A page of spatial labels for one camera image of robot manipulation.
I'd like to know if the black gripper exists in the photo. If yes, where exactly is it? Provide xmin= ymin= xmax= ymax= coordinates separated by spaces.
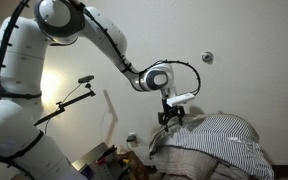
xmin=157 ymin=103 xmax=186 ymax=132

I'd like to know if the grey white striped garment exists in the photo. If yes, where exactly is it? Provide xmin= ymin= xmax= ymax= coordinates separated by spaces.
xmin=149 ymin=113 xmax=275 ymax=180

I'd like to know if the beige quilted blanket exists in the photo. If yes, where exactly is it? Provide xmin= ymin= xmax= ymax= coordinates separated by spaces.
xmin=148 ymin=113 xmax=254 ymax=180

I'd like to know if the black webcam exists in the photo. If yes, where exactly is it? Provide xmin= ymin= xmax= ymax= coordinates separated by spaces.
xmin=77 ymin=74 xmax=95 ymax=84

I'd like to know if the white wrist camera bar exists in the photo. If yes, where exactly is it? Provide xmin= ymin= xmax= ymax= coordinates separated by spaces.
xmin=166 ymin=92 xmax=197 ymax=108

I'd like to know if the wall outlet adapter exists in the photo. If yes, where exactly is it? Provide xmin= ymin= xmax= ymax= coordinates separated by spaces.
xmin=126 ymin=132 xmax=138 ymax=144

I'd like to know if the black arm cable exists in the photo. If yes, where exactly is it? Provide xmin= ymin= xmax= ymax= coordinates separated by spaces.
xmin=0 ymin=0 xmax=202 ymax=97

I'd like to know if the round metal wall knob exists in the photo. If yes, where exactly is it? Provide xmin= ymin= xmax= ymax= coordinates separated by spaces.
xmin=201 ymin=51 xmax=215 ymax=65

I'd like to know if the red handled bar clamp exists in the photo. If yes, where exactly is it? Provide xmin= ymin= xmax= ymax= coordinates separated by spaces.
xmin=95 ymin=157 xmax=108 ymax=166

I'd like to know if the thin webcam cable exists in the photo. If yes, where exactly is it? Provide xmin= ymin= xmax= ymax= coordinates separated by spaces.
xmin=43 ymin=82 xmax=85 ymax=133

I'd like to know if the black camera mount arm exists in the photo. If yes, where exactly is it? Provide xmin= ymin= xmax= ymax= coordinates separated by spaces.
xmin=33 ymin=83 xmax=97 ymax=127

